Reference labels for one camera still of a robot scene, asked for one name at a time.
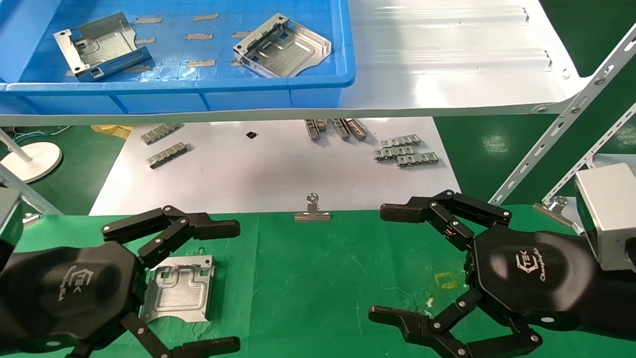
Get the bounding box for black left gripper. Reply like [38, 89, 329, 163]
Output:
[22, 206, 241, 358]

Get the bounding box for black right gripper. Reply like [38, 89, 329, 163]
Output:
[369, 190, 605, 358]

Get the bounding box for sheet metal bracket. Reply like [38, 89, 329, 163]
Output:
[54, 12, 152, 83]
[233, 13, 332, 79]
[141, 255, 215, 323]

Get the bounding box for green table cloth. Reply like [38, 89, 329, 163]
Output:
[0, 205, 636, 358]

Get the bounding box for white floor sheet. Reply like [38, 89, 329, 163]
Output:
[88, 117, 468, 216]

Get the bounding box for yellow crumpled tape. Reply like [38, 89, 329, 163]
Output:
[91, 124, 134, 140]

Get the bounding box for perforated white metal strut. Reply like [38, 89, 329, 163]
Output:
[541, 103, 636, 204]
[486, 24, 636, 206]

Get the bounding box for white round stand base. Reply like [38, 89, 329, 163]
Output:
[0, 128, 63, 183]

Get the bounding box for blue plastic bin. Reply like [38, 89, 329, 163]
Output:
[0, 0, 356, 116]

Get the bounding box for white metal shelf panel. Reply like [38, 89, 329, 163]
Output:
[0, 0, 592, 126]

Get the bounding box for grey metal frame bar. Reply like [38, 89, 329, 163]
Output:
[0, 164, 64, 216]

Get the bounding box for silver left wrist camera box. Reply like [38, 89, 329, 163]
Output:
[0, 188, 24, 245]

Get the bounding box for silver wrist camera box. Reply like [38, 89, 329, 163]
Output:
[0, 188, 24, 245]
[575, 163, 636, 271]

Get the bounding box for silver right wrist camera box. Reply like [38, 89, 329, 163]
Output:
[575, 163, 636, 271]

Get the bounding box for thin white blue cable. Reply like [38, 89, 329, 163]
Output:
[10, 124, 73, 145]

